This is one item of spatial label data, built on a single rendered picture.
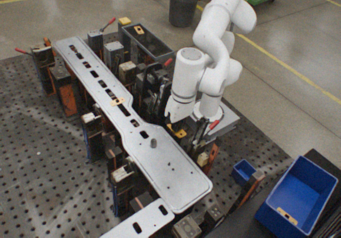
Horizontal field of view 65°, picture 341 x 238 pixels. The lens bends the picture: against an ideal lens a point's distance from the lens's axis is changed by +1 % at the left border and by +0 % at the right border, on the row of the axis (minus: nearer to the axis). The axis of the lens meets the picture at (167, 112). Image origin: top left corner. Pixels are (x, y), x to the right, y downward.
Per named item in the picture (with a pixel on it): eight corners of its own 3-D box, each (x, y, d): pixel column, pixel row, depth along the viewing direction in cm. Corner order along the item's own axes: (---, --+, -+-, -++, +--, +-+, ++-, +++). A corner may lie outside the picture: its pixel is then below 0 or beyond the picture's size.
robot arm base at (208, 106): (210, 98, 183) (216, 77, 170) (227, 116, 172) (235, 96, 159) (187, 106, 176) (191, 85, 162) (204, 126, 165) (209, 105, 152)
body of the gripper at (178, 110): (188, 81, 92) (183, 104, 100) (164, 91, 87) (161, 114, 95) (202, 94, 88) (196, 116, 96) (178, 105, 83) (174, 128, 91)
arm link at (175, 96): (187, 76, 90) (186, 83, 92) (166, 84, 86) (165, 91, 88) (203, 90, 86) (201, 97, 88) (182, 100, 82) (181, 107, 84)
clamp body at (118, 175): (108, 206, 134) (103, 170, 109) (128, 194, 139) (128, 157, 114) (117, 221, 129) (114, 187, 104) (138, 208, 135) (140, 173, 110)
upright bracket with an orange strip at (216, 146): (194, 193, 143) (216, 136, 107) (196, 191, 144) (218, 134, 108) (197, 197, 142) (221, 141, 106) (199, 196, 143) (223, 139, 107)
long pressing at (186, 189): (47, 43, 174) (46, 41, 173) (79, 35, 184) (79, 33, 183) (175, 218, 104) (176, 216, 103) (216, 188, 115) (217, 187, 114)
